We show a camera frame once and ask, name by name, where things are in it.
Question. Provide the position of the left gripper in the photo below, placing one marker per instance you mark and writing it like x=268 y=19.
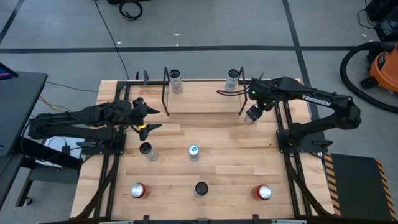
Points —
x=132 y=111

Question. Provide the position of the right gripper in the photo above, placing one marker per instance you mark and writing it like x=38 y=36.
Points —
x=262 y=91

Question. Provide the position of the blue Red Bull can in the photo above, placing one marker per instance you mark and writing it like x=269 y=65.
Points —
x=249 y=119
x=193 y=152

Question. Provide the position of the Celsius Peach Vibe can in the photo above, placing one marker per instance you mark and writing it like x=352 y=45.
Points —
x=150 y=153
x=176 y=84

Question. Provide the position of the red soda can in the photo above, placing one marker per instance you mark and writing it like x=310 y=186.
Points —
x=137 y=190
x=263 y=192

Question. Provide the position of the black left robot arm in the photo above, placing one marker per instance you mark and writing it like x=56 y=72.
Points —
x=77 y=132

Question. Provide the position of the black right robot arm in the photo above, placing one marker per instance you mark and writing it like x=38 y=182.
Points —
x=317 y=101

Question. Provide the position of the yellow tape tag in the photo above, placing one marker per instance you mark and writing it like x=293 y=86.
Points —
x=142 y=127

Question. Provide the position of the orange shop vacuum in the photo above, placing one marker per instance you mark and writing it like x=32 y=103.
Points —
x=385 y=71
x=343 y=74

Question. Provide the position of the black floor equipment box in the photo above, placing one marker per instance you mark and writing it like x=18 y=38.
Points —
x=124 y=1

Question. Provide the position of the black desk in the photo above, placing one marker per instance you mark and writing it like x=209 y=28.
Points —
x=18 y=102

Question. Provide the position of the black mat hazard stripes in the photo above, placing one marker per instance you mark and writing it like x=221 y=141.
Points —
x=354 y=183

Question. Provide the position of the blue lit screen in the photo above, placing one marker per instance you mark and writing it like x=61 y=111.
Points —
x=4 y=73

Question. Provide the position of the wooden shelf black metal frame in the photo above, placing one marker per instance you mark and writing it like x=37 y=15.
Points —
x=203 y=98

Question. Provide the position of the black aluminium table frame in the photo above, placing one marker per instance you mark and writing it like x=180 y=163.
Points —
x=122 y=84

